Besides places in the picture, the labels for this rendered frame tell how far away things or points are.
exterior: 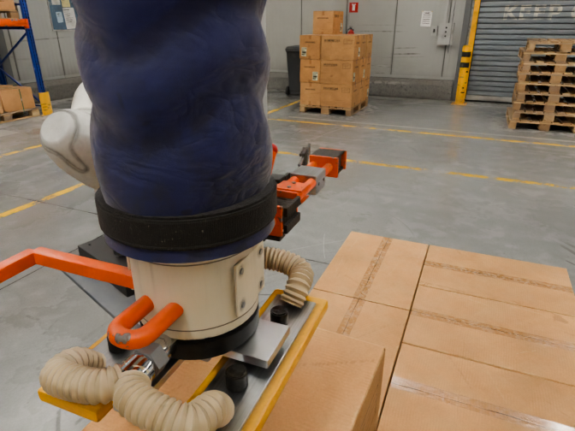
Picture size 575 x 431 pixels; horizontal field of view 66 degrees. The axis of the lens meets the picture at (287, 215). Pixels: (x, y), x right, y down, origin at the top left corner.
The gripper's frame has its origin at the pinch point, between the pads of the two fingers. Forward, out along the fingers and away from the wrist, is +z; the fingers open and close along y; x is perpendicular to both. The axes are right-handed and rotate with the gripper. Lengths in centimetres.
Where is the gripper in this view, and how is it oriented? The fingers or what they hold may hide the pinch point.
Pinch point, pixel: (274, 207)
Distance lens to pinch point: 85.0
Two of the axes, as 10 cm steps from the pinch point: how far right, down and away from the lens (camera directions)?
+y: 0.0, 9.2, 4.0
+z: 9.3, 1.5, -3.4
